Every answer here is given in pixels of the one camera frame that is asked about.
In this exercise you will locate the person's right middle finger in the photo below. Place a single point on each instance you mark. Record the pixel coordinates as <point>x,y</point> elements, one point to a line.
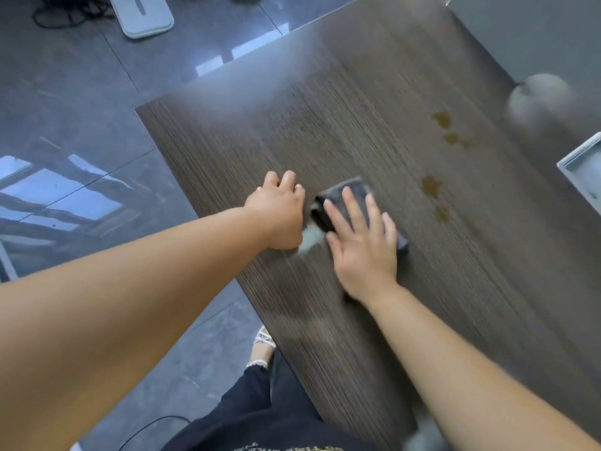
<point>354,207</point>

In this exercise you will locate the person's right thumb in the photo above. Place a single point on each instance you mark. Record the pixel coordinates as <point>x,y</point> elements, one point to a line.
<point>333,244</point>

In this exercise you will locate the grey plastic tray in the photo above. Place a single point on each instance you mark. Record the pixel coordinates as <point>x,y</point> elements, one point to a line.
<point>586,171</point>

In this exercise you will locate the person's right little finger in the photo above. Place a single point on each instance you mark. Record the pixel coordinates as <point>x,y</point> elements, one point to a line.
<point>390,227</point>

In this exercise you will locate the person's left hand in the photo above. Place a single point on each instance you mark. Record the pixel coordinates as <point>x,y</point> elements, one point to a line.
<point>277,216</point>

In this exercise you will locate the white round container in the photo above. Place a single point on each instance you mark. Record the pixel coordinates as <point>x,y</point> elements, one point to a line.
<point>540,104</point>

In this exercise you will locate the person's black clothing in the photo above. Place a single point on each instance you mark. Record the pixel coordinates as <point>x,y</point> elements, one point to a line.
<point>267,418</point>

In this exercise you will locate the person's left fingers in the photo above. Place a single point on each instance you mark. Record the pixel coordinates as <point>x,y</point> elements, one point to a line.
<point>284,180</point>

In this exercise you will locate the person's right forearm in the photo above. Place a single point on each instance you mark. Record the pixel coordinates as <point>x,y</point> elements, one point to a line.
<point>469,375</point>

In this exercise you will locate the person's right hand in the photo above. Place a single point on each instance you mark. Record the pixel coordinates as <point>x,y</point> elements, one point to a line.
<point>366,258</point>

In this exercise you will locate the white flat mop head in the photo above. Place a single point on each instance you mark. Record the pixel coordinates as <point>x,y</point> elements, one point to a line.
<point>141,13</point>

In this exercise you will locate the person's left forearm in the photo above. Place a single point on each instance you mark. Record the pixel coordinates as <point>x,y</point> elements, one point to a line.
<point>117,324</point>

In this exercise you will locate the white crumpled tissue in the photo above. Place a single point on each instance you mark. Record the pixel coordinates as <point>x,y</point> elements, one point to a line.
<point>311,240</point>

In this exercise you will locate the grey cleaning cloth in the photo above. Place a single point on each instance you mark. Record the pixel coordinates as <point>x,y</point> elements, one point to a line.
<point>334,192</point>

